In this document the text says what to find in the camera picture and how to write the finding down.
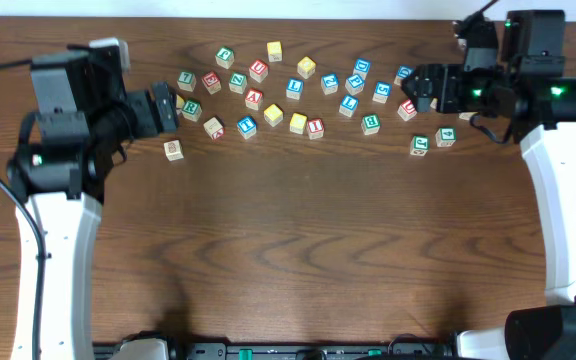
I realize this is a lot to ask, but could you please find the blue letter T block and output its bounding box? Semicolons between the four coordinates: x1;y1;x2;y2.
237;116;257;139

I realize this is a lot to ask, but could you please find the natural block red edge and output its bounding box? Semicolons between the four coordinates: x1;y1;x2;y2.
203;117;225;140

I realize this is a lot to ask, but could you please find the yellow block centre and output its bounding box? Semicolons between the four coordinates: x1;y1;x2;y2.
264;104;283;127

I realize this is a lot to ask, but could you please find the yellow block top row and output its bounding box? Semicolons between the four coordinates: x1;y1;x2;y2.
267;41;283;62

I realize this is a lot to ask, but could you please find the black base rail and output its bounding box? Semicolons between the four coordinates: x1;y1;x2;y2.
93;336;456;360

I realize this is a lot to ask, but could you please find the green letter J block right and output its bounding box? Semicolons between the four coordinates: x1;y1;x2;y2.
409;135;429;156

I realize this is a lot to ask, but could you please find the red letter E block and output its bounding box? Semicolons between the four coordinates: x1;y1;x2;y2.
201;71;221;95

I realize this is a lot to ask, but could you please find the blue letter L block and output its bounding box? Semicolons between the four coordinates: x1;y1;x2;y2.
286;78;304;100

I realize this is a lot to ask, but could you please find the green letter B block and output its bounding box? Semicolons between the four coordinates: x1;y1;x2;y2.
361;114;381;135

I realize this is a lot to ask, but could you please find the green letter J block top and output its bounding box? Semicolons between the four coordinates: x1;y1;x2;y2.
215;46;235;69

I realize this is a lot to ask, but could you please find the red letter I block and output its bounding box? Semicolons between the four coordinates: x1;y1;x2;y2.
306;118;325;140

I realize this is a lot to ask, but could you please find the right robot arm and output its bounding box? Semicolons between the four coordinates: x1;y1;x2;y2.
402;10;576;359

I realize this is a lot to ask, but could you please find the yellow block far right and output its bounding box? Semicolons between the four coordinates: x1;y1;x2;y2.
458;112;476;121

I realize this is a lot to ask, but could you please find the green number 4 block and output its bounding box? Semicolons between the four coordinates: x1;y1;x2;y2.
435;127;457;147

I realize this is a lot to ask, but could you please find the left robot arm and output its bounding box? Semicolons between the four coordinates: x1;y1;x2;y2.
7;38;179;359

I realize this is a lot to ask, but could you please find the red letter A block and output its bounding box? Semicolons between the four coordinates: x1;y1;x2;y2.
245;88;263;111

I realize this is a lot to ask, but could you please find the natural wooden picture block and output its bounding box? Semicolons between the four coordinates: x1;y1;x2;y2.
164;140;184;161

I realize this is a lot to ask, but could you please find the blue letter D block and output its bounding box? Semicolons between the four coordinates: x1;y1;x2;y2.
353;58;371;80

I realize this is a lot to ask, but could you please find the red letter U block left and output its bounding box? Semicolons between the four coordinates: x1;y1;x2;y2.
249;59;269;83

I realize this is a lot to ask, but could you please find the green letter j block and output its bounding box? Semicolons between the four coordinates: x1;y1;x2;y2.
409;135;429;156
215;46;235;69

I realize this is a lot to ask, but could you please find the yellow letter K block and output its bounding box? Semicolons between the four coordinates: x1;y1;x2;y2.
175;94;185;115

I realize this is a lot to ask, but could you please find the red letter U block right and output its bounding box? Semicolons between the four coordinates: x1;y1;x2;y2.
397;99;417;121

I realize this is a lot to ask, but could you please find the yellow letter C block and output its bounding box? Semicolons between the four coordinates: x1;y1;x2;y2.
289;112;308;135

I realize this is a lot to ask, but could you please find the green number 7 block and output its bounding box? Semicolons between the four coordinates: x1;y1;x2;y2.
177;71;197;92

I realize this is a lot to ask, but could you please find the green letter R block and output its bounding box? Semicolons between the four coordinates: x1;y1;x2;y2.
181;100;202;122

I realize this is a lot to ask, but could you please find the blue number 5 block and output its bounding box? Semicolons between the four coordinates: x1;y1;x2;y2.
372;81;392;104

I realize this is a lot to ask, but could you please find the green letter Z block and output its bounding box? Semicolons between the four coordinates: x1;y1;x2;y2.
229;72;247;94

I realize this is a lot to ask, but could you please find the yellow letter O block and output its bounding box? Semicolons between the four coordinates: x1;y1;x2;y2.
297;56;316;79

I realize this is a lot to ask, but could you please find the blue letter P block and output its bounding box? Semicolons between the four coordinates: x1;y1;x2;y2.
345;74;365;96

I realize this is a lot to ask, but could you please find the red letter u block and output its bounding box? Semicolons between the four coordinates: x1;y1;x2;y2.
249;59;269;83
397;99;417;121

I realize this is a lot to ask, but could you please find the blue number 2 block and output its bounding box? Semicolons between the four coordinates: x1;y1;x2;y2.
321;73;339;95

